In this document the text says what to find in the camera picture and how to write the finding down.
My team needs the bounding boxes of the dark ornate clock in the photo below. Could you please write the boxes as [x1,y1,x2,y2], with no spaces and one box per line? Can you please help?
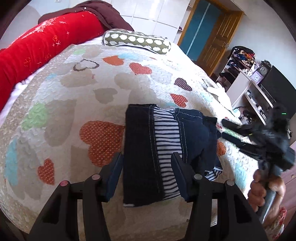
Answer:
[258,60,271,76]

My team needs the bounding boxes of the maroon blanket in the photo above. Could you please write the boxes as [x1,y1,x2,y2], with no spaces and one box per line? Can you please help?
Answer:
[38,0,134,32]

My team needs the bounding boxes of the person's right forearm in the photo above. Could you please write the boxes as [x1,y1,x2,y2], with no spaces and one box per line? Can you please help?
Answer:
[264,207,287,241]

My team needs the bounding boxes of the wooden door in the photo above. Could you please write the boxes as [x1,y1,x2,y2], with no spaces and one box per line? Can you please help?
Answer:
[196,10,243,77]

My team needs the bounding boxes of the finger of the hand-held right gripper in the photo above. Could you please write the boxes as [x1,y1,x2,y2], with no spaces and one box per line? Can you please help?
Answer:
[221,118,256,137]
[221,132,266,160]

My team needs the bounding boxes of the red bolster pillow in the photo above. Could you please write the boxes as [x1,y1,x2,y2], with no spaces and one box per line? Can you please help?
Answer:
[0,10,107,112]

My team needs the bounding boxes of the white plush toy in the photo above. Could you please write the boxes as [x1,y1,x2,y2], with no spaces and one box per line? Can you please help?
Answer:
[206,83,234,110]

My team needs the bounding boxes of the heart-patterned quilt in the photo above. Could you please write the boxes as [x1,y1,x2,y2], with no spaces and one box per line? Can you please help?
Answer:
[0,43,259,239]

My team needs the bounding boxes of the blue wardrobe panel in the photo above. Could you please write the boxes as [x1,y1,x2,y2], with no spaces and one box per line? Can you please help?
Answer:
[179,0,222,62]

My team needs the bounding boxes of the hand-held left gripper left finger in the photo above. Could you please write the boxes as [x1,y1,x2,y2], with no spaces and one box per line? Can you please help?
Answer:
[27,152,124,241]

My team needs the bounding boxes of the green patterned pillow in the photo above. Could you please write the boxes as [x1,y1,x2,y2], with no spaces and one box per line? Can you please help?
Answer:
[102,29,172,56]

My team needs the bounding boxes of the person's right hand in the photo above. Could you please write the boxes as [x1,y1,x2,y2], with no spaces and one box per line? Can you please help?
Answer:
[247,169,287,226]

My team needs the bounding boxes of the black television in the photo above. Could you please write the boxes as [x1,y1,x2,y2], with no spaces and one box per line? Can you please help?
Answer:
[260,65,296,105]

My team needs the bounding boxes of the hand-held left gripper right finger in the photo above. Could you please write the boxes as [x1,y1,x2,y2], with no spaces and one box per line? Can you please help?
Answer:
[171,152,266,241]

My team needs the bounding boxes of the white shelf unit with clutter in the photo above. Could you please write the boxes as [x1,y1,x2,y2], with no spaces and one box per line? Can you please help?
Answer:
[216,46,275,126]

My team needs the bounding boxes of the purple alarm clock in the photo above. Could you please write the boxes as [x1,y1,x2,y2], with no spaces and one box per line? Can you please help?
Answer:
[250,71,264,84]

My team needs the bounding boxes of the navy pants with striped lining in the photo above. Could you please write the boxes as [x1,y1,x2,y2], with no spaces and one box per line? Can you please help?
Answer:
[122,104,223,207]

